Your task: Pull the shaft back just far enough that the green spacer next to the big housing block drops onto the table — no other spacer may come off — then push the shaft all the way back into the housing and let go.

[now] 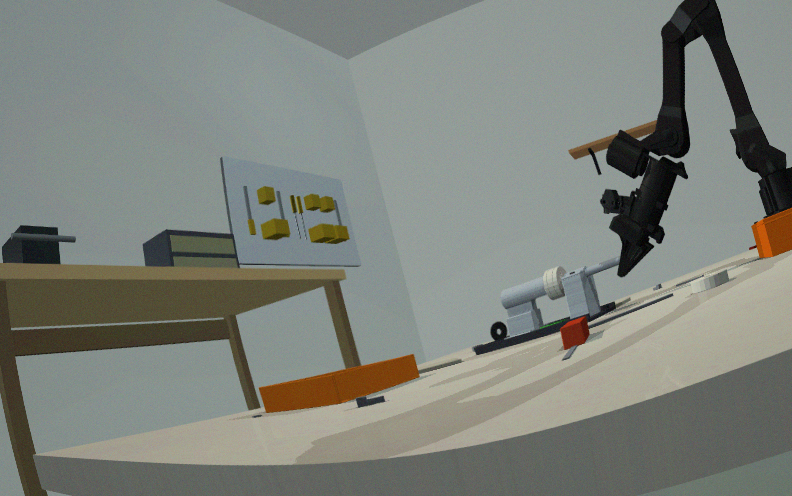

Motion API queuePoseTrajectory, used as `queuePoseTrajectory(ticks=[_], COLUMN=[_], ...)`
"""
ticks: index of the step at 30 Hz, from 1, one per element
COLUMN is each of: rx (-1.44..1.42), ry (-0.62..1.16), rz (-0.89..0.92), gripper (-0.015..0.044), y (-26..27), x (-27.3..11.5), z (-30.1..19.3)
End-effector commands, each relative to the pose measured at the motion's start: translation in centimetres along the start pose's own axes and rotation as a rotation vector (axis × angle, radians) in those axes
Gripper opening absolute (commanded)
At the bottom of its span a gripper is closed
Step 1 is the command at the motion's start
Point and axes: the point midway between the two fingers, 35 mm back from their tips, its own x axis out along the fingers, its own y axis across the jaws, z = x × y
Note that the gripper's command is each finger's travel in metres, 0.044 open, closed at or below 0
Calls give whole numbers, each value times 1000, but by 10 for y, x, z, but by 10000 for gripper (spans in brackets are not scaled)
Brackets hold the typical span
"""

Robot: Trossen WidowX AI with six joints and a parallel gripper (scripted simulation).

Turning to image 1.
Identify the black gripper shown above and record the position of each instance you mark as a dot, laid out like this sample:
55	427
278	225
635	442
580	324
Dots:
634	231

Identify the black ring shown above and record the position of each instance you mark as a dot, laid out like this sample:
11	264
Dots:
498	325

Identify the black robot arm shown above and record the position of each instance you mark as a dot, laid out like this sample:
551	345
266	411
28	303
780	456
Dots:
692	19

